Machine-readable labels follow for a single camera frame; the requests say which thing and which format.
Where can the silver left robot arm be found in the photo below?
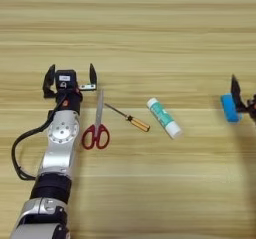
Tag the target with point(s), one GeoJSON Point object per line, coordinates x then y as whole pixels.
{"type": "Point", "coordinates": [61, 139]}

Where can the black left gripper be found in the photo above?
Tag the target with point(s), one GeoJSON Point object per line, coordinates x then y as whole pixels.
{"type": "Point", "coordinates": [70, 99]}

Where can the blue eraser block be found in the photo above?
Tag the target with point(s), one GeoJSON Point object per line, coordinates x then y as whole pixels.
{"type": "Point", "coordinates": [228, 108]}

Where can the white teal glue stick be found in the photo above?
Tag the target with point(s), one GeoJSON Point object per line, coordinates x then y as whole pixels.
{"type": "Point", "coordinates": [163, 116]}

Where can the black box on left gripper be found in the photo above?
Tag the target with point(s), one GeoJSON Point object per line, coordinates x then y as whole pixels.
{"type": "Point", "coordinates": [65, 79]}

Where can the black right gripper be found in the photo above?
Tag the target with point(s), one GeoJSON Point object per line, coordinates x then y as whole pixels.
{"type": "Point", "coordinates": [252, 109]}

